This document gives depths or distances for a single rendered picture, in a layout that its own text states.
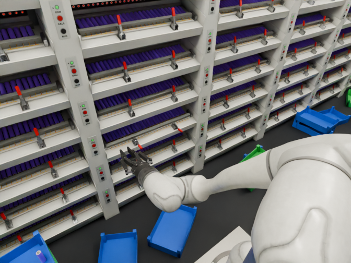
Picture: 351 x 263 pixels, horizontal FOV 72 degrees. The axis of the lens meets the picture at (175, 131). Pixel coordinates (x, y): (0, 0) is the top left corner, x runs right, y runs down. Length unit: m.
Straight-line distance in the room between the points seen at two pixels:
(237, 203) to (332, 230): 1.37
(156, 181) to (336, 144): 0.59
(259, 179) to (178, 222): 1.06
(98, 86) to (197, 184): 0.60
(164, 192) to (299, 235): 0.56
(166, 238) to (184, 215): 0.19
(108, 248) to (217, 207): 0.71
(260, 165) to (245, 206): 1.16
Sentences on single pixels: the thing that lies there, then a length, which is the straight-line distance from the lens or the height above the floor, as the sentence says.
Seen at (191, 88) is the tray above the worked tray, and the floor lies 0.71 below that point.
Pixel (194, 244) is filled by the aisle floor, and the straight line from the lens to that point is 1.56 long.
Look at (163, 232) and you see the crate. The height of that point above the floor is 0.00.
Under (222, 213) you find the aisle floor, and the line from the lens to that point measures 1.69.
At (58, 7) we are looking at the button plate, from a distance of 1.00.
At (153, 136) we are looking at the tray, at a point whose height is 0.49.
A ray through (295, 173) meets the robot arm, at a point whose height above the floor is 1.07.
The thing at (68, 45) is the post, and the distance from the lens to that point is 1.03.
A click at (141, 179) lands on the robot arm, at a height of 0.65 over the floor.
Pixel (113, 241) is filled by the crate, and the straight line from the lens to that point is 1.60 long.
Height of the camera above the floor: 1.37
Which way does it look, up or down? 37 degrees down
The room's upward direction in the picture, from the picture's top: straight up
